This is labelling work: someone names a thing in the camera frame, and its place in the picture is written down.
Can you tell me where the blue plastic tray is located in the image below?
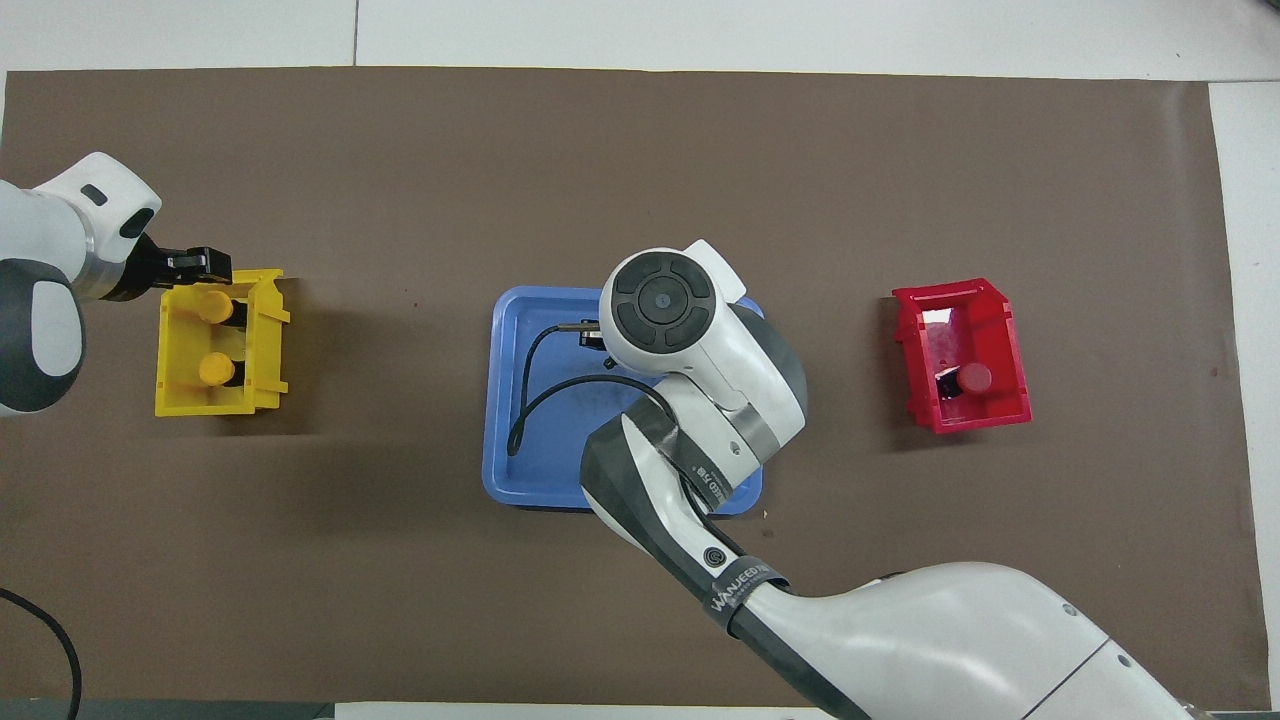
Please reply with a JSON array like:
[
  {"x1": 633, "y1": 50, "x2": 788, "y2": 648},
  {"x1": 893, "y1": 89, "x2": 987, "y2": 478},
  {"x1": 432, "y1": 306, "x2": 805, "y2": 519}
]
[{"x1": 482, "y1": 286, "x2": 767, "y2": 516}]

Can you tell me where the red plastic bin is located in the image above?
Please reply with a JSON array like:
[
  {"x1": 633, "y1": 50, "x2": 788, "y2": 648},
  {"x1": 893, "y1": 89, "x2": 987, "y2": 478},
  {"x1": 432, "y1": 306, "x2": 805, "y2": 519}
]
[{"x1": 891, "y1": 278, "x2": 1033, "y2": 435}]

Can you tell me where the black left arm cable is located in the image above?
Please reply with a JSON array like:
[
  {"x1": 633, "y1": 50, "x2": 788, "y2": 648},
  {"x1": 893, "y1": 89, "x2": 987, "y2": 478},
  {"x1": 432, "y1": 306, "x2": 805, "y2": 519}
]
[{"x1": 0, "y1": 587, "x2": 82, "y2": 720}]

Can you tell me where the yellow plastic bin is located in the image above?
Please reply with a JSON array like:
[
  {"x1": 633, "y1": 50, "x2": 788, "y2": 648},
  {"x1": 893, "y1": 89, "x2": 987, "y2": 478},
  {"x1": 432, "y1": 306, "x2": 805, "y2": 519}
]
[{"x1": 155, "y1": 268, "x2": 292, "y2": 418}]

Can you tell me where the yellow push button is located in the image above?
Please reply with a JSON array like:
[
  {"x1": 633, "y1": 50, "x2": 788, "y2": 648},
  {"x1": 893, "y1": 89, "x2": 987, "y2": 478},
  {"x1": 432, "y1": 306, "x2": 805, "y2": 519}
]
[
  {"x1": 196, "y1": 288, "x2": 249, "y2": 327},
  {"x1": 198, "y1": 352, "x2": 247, "y2": 390}
]

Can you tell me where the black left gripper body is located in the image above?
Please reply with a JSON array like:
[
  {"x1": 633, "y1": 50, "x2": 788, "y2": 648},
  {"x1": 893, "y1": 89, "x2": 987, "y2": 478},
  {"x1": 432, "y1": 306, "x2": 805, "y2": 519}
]
[{"x1": 118, "y1": 235, "x2": 179, "y2": 301}]

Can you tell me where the red push button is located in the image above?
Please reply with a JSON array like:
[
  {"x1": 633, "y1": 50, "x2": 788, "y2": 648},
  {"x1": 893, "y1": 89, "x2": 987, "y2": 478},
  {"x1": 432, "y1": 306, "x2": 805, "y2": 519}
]
[{"x1": 936, "y1": 361, "x2": 994, "y2": 401}]

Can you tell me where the brown paper mat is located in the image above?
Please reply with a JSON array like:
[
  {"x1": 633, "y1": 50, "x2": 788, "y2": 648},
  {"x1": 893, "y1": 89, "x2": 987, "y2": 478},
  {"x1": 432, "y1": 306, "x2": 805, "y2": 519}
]
[{"x1": 0, "y1": 66, "x2": 1271, "y2": 709}]

